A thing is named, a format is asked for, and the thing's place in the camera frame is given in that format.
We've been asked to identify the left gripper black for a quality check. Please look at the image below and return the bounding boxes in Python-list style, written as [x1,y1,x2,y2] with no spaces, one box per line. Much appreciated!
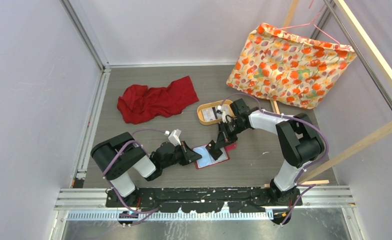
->
[161,140,202,169]

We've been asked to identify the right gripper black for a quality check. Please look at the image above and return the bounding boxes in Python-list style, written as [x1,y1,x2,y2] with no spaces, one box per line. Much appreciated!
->
[216,119,248,150]

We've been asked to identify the white magnetic stripe card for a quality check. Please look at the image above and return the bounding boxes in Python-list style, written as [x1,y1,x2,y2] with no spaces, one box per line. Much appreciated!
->
[213,151,230,164]

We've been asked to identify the red card holder wallet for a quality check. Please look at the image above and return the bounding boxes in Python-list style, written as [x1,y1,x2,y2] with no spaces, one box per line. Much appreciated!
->
[192,143,237,169]

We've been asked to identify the white VIP card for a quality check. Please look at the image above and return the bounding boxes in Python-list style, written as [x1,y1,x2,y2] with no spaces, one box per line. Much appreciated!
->
[201,106,222,122]

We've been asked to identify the yellow oval tray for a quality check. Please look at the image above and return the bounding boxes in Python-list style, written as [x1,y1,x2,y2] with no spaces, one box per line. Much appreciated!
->
[196,99,233,126]

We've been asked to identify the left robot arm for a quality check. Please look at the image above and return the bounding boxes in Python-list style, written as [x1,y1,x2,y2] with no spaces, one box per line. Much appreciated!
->
[90,129,202,207]

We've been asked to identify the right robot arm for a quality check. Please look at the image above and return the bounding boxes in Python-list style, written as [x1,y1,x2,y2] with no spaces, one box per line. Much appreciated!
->
[208,98,326,205]

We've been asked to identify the red cloth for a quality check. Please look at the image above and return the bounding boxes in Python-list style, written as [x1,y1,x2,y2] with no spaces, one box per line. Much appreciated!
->
[117,76,199,125]

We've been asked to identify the floral fabric bag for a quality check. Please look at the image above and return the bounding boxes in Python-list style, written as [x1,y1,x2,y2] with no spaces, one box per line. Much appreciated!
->
[226,23,357,110]

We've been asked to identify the pink clothes hanger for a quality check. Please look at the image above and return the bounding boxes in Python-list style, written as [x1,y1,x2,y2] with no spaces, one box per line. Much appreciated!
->
[279,0,341,45]

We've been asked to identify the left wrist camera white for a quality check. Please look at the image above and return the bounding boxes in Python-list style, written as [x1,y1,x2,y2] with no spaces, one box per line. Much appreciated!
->
[164,129,182,146]

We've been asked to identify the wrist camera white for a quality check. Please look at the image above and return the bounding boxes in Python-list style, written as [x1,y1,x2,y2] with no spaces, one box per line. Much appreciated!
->
[215,104,234,123]
[164,129,182,146]

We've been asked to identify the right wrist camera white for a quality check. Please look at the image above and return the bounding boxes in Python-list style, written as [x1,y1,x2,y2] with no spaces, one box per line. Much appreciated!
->
[215,104,234,123]

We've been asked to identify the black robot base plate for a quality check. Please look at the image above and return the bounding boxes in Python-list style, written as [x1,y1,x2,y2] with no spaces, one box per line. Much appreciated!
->
[104,186,300,214]

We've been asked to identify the aluminium frame rail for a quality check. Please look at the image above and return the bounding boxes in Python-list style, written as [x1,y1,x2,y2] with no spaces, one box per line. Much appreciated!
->
[53,0,392,240]

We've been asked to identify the wooden frame rack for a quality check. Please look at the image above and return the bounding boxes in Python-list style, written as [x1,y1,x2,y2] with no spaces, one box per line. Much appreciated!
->
[263,0,392,188]

